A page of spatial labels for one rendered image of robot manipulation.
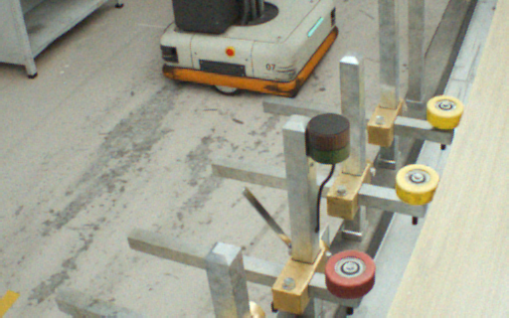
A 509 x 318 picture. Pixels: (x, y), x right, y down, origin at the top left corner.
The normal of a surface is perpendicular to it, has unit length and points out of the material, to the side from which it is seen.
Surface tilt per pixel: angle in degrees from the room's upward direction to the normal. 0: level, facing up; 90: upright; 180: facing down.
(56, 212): 0
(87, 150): 0
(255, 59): 90
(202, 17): 90
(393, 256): 0
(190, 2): 90
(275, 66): 90
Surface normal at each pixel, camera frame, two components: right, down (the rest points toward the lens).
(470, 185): -0.09, -0.81
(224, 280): -0.41, 0.56
